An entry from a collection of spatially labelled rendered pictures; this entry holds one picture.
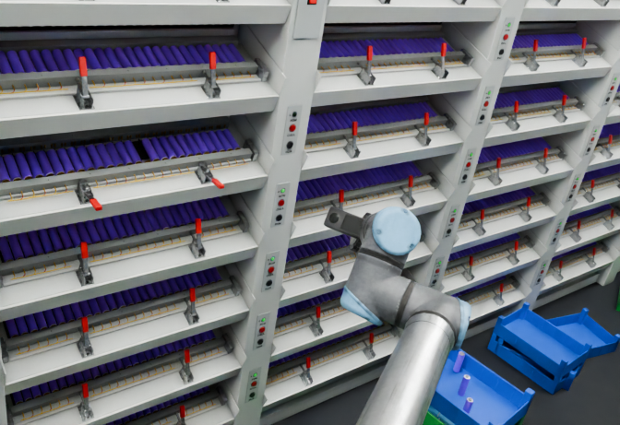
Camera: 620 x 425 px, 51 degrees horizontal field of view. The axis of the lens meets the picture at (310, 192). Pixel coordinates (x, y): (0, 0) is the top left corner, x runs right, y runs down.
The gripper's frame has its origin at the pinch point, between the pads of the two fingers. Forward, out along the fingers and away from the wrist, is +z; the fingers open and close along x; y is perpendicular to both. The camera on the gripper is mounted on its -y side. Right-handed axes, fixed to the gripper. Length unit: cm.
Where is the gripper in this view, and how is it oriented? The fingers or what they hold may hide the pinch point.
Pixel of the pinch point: (354, 233)
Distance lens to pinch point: 156.2
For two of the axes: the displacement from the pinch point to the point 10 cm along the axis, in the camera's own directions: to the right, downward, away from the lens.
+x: 4.2, -9.0, 1.4
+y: 9.0, 4.3, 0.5
